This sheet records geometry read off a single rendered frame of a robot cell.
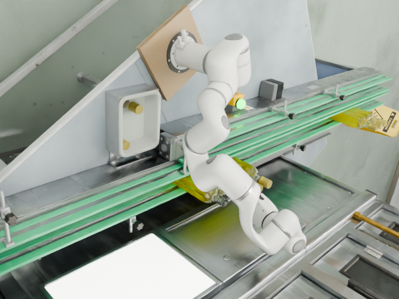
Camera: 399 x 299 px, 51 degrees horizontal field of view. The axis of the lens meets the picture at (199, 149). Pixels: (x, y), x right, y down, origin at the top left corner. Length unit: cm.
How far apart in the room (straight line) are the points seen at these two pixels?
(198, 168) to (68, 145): 47
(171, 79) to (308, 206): 79
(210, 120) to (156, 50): 46
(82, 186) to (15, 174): 21
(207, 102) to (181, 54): 40
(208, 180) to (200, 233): 40
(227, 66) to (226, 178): 34
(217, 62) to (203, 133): 22
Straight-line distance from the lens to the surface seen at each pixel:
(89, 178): 147
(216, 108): 117
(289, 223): 124
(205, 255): 144
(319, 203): 189
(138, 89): 148
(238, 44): 133
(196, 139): 119
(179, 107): 170
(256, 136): 187
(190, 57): 150
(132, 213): 145
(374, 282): 159
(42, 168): 144
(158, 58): 153
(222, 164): 113
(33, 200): 139
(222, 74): 126
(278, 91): 206
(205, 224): 157
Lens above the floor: 191
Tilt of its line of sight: 38 degrees down
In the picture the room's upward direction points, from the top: 118 degrees clockwise
